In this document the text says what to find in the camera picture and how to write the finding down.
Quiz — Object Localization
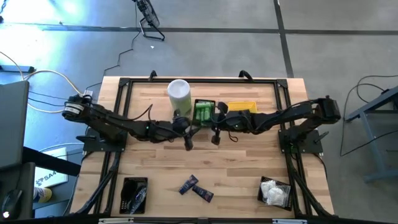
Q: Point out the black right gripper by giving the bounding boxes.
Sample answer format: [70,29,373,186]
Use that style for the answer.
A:
[210,101,251,146]

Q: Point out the yellow slotted plastic basket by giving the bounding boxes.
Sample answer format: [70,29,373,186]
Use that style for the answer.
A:
[228,101,259,114]

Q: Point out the black desk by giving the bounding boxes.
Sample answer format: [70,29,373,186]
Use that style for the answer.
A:
[0,146,82,220]

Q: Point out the black floor bar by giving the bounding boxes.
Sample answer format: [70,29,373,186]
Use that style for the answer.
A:
[0,64,35,73]

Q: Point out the white printed box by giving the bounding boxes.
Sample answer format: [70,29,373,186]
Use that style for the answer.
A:
[33,146,69,189]

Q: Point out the grey metal table frame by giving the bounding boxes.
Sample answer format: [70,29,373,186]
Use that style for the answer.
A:
[343,85,398,183]

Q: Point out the silver aluminium bar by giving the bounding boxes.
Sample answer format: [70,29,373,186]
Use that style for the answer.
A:
[98,217,134,223]
[272,218,308,224]

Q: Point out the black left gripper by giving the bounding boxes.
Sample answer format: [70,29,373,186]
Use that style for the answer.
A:
[172,108,202,152]

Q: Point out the black slotted plastic basket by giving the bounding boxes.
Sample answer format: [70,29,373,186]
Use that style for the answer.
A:
[119,176,149,215]
[256,175,294,212]
[193,98,217,128]

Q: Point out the black computer mouse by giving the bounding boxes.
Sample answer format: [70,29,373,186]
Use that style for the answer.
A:
[1,189,23,220]

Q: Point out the cream floor cable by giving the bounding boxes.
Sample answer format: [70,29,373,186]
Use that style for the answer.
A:
[0,51,86,113]

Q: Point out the black aluminium table frame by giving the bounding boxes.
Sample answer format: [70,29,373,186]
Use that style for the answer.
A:
[70,77,335,224]

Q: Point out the dark blue DSC tube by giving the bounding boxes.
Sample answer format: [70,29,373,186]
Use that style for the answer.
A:
[177,174,200,196]
[192,185,215,203]

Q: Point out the yellow white round object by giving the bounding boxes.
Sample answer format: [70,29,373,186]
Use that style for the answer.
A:
[33,186,53,203]

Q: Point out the black floor fan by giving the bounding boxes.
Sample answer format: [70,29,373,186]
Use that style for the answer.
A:
[132,0,166,42]

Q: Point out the green white disinfecting wipes canister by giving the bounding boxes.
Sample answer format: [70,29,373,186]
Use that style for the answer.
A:
[167,78,193,118]

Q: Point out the grey computer case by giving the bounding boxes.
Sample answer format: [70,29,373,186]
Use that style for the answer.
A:
[0,80,30,170]

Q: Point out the black floor cable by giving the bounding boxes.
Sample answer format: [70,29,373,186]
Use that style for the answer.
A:
[84,2,139,91]
[339,73,398,157]

